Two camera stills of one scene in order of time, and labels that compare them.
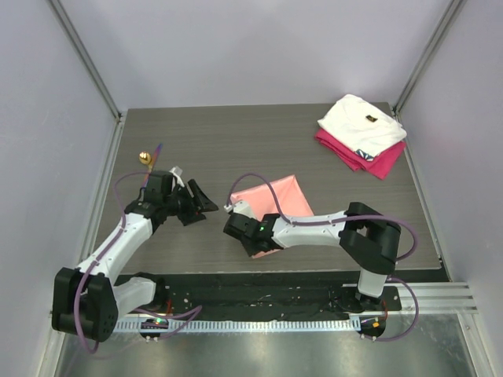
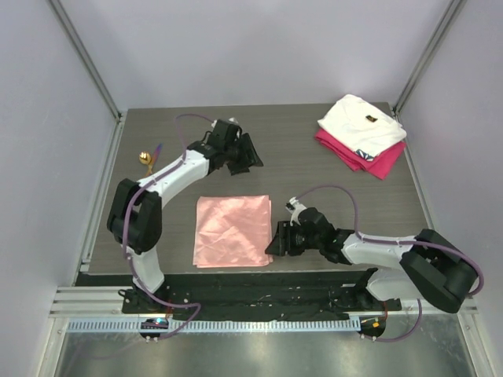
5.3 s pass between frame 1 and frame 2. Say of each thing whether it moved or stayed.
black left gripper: moved
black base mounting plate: stayed
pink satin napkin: moved
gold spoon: stayed
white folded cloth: stayed
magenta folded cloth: stayed
